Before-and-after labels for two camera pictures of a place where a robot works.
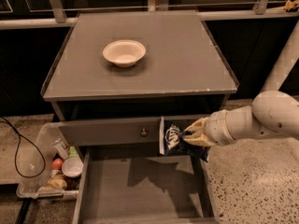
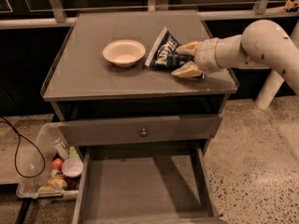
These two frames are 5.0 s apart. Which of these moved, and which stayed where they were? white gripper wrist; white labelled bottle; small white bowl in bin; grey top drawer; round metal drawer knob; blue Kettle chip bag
Moved: blue Kettle chip bag; white gripper wrist
Stayed: round metal drawer knob; grey top drawer; white labelled bottle; small white bowl in bin
